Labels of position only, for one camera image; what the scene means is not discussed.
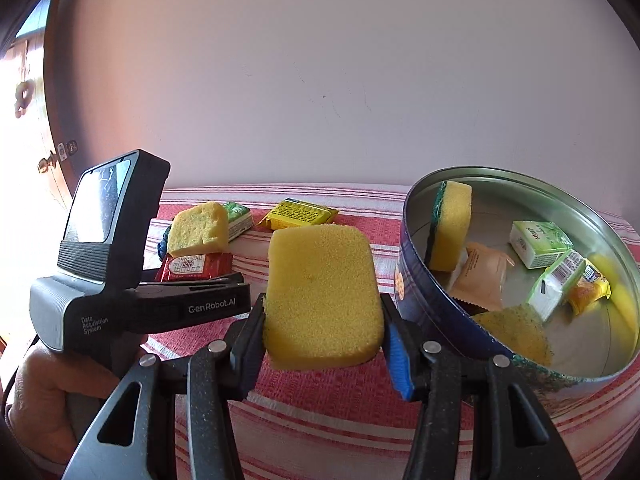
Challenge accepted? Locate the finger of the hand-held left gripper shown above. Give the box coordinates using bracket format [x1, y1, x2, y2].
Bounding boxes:
[142, 271, 246, 289]

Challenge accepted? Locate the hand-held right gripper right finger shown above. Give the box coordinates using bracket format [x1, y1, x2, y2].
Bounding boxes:
[380, 294, 583, 480]

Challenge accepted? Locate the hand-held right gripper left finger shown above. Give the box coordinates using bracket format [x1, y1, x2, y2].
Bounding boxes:
[60, 292, 268, 480]

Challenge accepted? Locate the red snack packet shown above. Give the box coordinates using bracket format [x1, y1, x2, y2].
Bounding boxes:
[155, 251, 234, 283]

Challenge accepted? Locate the torn yellow sponge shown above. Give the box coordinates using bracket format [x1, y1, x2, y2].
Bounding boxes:
[167, 201, 230, 257]

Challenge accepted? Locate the small green tissue pack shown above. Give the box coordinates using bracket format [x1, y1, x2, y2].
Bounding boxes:
[221, 201, 253, 245]

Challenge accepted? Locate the rounded yellow sponge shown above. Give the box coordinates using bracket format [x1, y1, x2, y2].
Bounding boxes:
[262, 225, 386, 370]

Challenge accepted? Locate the small yellow snack packet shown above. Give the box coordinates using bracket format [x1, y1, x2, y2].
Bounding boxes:
[256, 198, 340, 232]

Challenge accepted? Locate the beige snack packet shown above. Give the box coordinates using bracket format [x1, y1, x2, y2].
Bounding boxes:
[450, 241, 516, 312]

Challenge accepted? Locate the worn green scouring pad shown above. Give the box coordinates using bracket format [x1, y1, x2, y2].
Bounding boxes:
[472, 303, 555, 367]

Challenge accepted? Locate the yellow green scouring sponge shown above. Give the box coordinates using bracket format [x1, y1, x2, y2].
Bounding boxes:
[425, 180, 473, 273]

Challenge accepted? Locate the long green tissue pack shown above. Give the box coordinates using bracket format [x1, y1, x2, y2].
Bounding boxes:
[529, 249, 587, 323]

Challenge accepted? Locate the wide green tissue pack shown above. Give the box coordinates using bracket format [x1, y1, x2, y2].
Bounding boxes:
[509, 221, 574, 270]

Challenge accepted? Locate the round blue cookie tin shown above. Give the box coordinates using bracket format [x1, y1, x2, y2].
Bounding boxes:
[395, 166, 640, 393]

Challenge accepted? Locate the large yellow snack packet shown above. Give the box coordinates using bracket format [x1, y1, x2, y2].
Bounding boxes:
[567, 255, 612, 316]

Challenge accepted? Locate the person's left hand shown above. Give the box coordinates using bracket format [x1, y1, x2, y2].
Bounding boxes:
[7, 345, 118, 463]

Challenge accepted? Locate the red white striped tablecloth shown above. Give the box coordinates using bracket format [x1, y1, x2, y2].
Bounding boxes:
[30, 182, 640, 480]

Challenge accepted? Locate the wooden door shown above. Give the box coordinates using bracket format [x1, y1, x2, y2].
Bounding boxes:
[0, 0, 83, 341]

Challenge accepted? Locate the door hanging ornament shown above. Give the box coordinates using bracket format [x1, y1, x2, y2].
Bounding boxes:
[14, 80, 33, 118]

